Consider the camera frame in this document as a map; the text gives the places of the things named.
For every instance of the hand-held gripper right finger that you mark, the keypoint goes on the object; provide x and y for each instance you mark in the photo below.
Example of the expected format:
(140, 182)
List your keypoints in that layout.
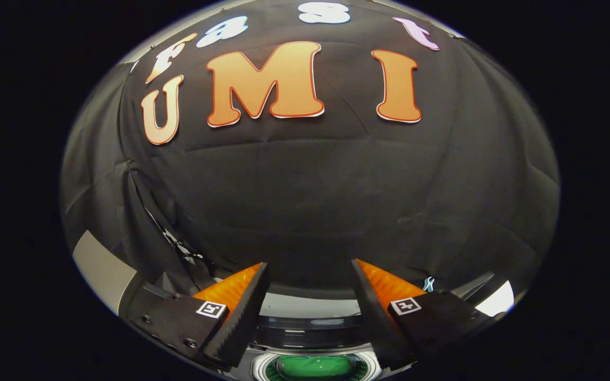
(376, 317)

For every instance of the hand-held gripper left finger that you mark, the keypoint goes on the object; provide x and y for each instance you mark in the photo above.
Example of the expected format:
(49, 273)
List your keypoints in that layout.
(244, 317)

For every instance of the white flat board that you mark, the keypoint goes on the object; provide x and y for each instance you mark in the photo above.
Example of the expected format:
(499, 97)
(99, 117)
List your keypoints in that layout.
(498, 301)

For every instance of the black backdrop cloth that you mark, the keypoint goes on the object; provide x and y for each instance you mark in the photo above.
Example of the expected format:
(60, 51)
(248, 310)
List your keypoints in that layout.
(310, 201)

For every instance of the grey side table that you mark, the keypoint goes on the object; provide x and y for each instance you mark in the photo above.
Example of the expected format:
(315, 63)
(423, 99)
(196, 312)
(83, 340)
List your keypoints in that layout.
(104, 270)

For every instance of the light blue clip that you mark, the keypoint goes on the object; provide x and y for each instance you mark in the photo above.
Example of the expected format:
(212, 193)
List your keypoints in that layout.
(429, 284)

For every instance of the green polo shirt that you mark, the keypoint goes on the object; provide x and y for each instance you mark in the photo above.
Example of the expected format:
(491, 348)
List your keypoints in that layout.
(313, 366)

